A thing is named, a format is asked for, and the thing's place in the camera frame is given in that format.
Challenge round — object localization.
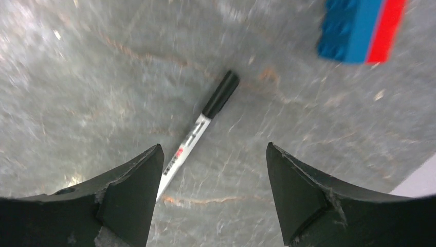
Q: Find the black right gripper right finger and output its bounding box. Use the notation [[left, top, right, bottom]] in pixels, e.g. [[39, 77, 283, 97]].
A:
[[266, 143, 435, 246]]

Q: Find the blue red toy brick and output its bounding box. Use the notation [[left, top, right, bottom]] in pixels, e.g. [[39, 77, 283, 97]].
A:
[[317, 0, 407, 64]]

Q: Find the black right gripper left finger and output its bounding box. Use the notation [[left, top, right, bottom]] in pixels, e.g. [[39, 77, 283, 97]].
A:
[[1, 144, 165, 246]]

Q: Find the white black whiteboard marker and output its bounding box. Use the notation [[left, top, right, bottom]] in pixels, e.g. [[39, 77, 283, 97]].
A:
[[156, 70, 240, 200]]

